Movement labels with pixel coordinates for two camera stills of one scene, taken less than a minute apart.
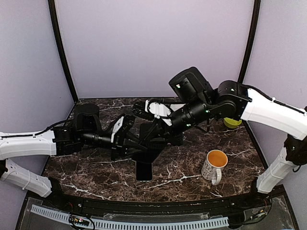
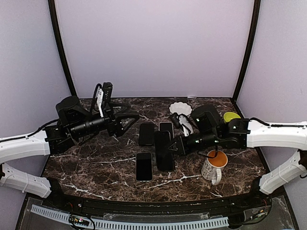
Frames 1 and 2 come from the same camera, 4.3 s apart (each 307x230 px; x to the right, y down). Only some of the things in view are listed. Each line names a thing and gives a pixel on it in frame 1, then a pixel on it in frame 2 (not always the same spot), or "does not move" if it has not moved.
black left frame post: [56, 36] does not move
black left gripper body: [116, 148] to [111, 125]
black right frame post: [255, 18] does not move
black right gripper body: [175, 138] to [184, 148]
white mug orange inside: [211, 169] does not move
